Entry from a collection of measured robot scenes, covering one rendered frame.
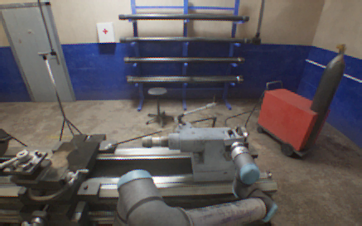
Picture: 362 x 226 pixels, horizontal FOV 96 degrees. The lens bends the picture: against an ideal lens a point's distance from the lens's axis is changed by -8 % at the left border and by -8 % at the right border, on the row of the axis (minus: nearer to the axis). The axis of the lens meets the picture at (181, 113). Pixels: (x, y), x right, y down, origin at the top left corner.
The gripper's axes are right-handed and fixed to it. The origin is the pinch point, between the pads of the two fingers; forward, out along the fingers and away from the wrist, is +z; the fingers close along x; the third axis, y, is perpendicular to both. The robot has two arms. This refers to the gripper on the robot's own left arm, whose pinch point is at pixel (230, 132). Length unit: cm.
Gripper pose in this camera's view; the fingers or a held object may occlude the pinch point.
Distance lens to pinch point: 112.6
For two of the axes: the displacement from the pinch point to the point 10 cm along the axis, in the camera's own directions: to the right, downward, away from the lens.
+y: -0.9, -8.6, -5.0
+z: -0.5, -5.0, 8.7
